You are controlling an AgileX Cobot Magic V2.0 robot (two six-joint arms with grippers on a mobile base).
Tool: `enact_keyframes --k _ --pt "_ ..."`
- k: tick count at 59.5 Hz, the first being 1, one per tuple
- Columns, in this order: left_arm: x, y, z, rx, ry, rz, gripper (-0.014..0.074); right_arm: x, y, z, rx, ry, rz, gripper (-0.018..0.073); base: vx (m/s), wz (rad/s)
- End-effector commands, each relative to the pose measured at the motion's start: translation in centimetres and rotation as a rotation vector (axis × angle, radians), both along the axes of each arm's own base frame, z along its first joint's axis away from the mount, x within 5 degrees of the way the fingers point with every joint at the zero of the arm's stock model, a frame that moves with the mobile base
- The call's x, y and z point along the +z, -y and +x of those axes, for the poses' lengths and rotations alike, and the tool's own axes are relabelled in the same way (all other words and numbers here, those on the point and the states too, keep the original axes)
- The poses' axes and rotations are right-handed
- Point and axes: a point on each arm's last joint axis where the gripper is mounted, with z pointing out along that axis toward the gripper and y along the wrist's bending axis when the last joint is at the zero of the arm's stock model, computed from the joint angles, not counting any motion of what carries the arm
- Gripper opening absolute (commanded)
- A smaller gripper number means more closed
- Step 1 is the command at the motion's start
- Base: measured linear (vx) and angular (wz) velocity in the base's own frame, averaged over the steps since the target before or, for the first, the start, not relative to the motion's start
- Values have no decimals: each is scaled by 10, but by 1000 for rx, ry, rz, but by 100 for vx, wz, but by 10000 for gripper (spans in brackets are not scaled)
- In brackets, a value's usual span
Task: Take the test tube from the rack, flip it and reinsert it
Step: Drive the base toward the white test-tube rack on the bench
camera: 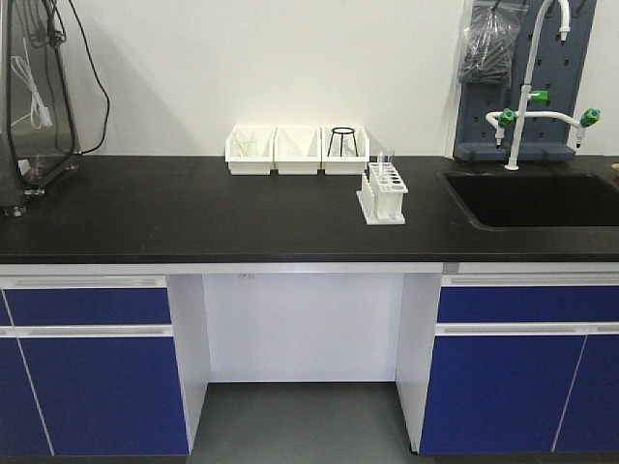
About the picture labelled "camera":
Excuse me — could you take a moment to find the black lab sink basin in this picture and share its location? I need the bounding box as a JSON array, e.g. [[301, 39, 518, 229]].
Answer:
[[442, 172, 618, 230]]

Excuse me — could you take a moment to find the right blue cabinet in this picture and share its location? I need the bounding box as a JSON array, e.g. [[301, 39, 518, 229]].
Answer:
[[417, 276, 618, 454]]

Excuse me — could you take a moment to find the white test tube rack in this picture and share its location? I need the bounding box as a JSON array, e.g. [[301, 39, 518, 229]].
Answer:
[[356, 162, 408, 225]]

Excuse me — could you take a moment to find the middle white storage bin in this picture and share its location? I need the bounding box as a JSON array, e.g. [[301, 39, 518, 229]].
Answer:
[[274, 126, 321, 175]]

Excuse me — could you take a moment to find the white storage bin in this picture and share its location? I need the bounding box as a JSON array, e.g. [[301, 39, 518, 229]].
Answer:
[[321, 126, 369, 175], [224, 125, 276, 175], [274, 126, 321, 175]]

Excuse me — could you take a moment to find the clear beaker in left bin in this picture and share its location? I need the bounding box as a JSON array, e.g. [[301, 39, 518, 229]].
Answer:
[[235, 135, 257, 158]]

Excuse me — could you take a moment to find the black hanging cable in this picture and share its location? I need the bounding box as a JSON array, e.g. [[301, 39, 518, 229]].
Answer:
[[24, 0, 112, 157]]

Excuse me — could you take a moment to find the left white storage bin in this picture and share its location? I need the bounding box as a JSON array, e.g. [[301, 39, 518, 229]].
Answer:
[[224, 125, 276, 175]]

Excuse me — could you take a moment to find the white coiled cable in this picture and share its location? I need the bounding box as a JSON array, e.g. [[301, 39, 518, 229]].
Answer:
[[9, 54, 53, 131]]

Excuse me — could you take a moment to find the plastic bag of black pegs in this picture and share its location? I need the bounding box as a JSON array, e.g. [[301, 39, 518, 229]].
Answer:
[[457, 1, 528, 87]]

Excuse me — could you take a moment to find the right white storage bin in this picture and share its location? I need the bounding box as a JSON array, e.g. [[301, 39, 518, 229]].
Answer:
[[321, 126, 369, 175]]

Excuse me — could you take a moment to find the clear glass test tube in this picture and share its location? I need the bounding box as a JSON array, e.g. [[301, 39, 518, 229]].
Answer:
[[377, 151, 386, 182]]

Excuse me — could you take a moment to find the grey pegboard drying rack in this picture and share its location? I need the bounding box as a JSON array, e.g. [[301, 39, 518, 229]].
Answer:
[[454, 1, 596, 162]]

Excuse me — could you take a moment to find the black wire tripod stand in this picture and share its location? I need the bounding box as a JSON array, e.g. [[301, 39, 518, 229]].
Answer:
[[327, 127, 359, 158]]

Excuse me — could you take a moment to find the left blue cabinet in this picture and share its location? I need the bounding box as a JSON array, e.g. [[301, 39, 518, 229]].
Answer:
[[1, 276, 191, 456]]

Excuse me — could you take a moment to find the blue cabinet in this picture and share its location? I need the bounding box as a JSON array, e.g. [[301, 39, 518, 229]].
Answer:
[[417, 276, 618, 454], [1, 276, 191, 456]]

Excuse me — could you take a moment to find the white gooseneck lab faucet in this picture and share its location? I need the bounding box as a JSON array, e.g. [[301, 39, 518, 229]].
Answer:
[[485, 0, 601, 171]]

